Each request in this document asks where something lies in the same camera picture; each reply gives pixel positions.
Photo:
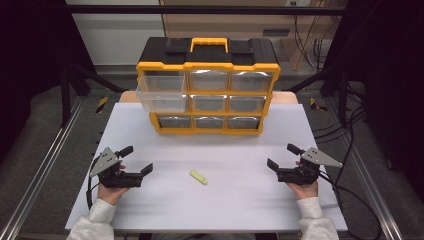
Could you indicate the clear plastic drawer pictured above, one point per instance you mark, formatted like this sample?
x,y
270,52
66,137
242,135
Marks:
x,y
163,96

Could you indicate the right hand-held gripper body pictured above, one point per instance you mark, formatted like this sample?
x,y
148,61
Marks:
x,y
300,175

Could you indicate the yellow black hazard tape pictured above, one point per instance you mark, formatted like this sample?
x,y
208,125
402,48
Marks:
x,y
102,104
316,105

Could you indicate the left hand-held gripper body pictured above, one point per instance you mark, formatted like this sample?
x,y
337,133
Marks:
x,y
116,179

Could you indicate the person's left hand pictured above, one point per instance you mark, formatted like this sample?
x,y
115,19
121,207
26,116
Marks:
x,y
110,195

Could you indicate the small yellow eraser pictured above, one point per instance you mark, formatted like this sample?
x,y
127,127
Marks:
x,y
198,177

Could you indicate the yellow black drawer organizer cabinet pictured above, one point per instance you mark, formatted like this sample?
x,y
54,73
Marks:
x,y
210,55

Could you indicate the black curtain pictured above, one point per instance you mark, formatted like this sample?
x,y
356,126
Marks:
x,y
30,66
390,83

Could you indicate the set of closed clear drawers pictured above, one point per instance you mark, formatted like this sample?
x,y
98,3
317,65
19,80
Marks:
x,y
208,103

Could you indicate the person's right hand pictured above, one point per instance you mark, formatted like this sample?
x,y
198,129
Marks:
x,y
306,190

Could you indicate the black horizontal metal bar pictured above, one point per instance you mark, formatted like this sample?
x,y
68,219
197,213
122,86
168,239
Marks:
x,y
200,9

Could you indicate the aluminium frame rail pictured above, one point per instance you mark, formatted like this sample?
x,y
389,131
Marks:
x,y
376,200
36,173

